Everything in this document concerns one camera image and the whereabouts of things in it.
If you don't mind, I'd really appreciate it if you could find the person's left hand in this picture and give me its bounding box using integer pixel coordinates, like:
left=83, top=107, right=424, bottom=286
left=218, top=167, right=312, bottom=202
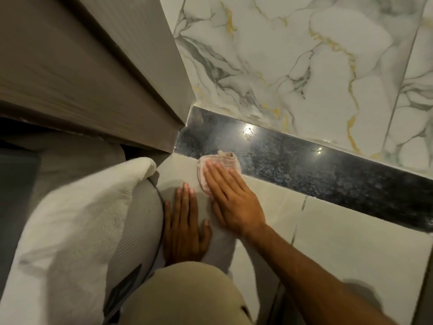
left=163, top=182, right=213, bottom=267

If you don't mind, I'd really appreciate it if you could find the person's right hand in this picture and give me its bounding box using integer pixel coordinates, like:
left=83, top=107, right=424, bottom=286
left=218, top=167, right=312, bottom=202
left=203, top=161, right=267, bottom=238

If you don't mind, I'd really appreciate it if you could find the pink cleaning cloth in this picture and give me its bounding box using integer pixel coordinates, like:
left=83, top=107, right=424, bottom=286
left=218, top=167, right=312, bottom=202
left=197, top=150, right=242, bottom=194

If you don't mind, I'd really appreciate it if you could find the person's right forearm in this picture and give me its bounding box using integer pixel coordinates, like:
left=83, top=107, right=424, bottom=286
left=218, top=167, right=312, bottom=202
left=245, top=223, right=398, bottom=325

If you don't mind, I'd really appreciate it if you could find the grey ribbed mat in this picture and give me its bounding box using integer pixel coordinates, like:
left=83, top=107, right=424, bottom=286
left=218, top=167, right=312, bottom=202
left=102, top=179, right=166, bottom=320

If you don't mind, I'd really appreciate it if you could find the person's beige trouser leg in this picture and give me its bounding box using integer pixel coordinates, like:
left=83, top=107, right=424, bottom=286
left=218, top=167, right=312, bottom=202
left=118, top=261, right=253, bottom=325

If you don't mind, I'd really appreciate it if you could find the black granite threshold strip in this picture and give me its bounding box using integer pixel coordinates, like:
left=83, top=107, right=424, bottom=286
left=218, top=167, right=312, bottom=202
left=174, top=105, right=433, bottom=233

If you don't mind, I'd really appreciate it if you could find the white towel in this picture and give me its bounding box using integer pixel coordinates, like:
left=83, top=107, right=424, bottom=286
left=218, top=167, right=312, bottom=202
left=0, top=157, right=158, bottom=325

